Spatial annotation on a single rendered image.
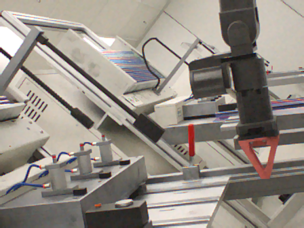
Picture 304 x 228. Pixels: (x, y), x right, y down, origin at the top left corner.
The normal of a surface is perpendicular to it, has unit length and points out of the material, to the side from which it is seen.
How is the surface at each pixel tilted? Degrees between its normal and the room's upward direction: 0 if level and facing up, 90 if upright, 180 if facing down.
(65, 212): 90
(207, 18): 90
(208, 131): 90
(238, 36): 91
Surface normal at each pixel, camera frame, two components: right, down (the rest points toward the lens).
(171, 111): -0.25, 0.10
